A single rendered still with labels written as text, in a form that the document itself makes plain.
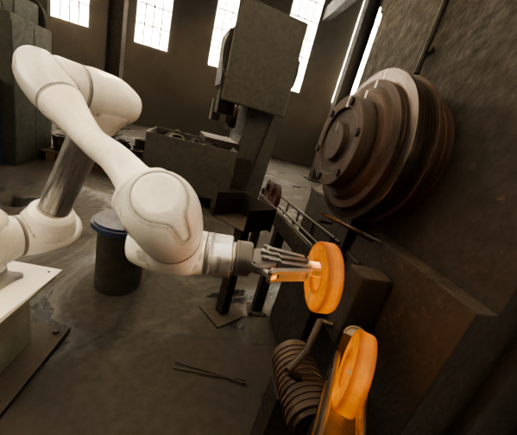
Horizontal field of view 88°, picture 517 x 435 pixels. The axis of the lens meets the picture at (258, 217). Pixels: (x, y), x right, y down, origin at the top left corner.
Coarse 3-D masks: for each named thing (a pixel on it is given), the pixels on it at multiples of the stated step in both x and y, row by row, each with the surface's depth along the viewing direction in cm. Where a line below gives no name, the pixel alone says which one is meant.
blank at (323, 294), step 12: (312, 252) 63; (324, 252) 57; (336, 252) 55; (324, 264) 56; (336, 264) 53; (312, 276) 63; (324, 276) 55; (336, 276) 52; (312, 288) 60; (324, 288) 54; (336, 288) 52; (312, 300) 58; (324, 300) 53; (336, 300) 53; (324, 312) 56
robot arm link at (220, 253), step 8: (208, 240) 53; (216, 240) 53; (224, 240) 54; (232, 240) 54; (208, 248) 52; (216, 248) 52; (224, 248) 53; (232, 248) 53; (208, 256) 52; (216, 256) 52; (224, 256) 52; (232, 256) 54; (208, 264) 52; (216, 264) 52; (224, 264) 53; (232, 264) 54; (208, 272) 53; (216, 272) 53; (224, 272) 53
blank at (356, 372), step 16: (352, 336) 58; (368, 336) 51; (352, 352) 52; (368, 352) 48; (352, 368) 47; (368, 368) 46; (336, 384) 55; (352, 384) 45; (368, 384) 45; (336, 400) 50; (352, 400) 45; (352, 416) 46
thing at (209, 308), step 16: (224, 192) 145; (240, 192) 153; (224, 208) 150; (240, 208) 159; (256, 208) 150; (272, 208) 142; (240, 224) 138; (256, 224) 134; (272, 224) 143; (224, 288) 154; (208, 304) 165; (224, 304) 156; (224, 320) 155
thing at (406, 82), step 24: (384, 72) 80; (408, 72) 70; (408, 96) 68; (432, 96) 68; (408, 120) 66; (432, 120) 66; (408, 144) 65; (408, 168) 67; (384, 192) 70; (360, 216) 79
